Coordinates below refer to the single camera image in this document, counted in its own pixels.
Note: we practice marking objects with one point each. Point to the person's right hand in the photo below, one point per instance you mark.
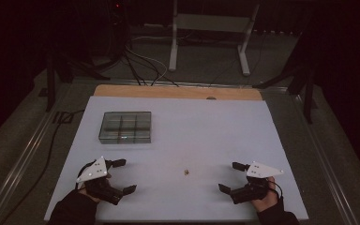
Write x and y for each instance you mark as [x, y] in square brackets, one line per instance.
[267, 201]

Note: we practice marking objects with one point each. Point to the clear plastic compartment box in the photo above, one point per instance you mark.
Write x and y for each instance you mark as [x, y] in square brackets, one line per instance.
[125, 127]

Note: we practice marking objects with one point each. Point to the dark equipment with red light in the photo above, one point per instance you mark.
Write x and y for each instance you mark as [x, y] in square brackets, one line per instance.
[117, 28]

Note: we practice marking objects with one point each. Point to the white metal stand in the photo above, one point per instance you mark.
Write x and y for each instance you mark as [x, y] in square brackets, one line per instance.
[211, 22]

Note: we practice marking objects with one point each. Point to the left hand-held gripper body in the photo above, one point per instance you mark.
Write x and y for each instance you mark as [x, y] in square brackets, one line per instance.
[98, 171]

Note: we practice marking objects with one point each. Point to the metal floor rail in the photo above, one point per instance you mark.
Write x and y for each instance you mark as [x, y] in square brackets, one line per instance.
[28, 146]
[325, 162]

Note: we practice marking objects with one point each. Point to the black tripod stand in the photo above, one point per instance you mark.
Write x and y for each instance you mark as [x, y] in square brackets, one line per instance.
[50, 84]
[307, 93]

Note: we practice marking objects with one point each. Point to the white table mat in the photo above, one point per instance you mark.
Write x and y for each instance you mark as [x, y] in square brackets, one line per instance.
[181, 131]

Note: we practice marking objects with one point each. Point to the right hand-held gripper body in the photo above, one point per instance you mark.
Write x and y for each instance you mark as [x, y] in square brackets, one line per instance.
[262, 171]

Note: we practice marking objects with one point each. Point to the person's left hand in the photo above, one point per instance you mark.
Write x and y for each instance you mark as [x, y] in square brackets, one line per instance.
[90, 197]

